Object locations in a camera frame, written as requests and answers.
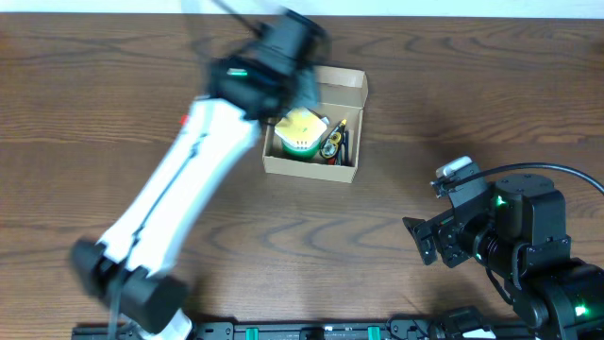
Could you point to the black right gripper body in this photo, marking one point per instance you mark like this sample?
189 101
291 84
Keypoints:
457 244

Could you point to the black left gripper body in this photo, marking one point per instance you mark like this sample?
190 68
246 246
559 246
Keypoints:
297 91

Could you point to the yellow sticky note pad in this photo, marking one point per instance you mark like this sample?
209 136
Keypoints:
300 128

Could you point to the green tape roll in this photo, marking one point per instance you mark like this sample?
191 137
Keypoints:
300 153

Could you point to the black correction tape dispenser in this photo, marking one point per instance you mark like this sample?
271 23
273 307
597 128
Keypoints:
333 142

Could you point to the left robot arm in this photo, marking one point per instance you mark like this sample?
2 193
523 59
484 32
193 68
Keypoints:
128 268

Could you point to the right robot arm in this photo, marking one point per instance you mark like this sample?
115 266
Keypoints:
512 221

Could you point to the brown cardboard box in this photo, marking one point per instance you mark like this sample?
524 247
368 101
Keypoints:
343 93

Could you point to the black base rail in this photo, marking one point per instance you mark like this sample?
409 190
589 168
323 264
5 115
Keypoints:
464 323

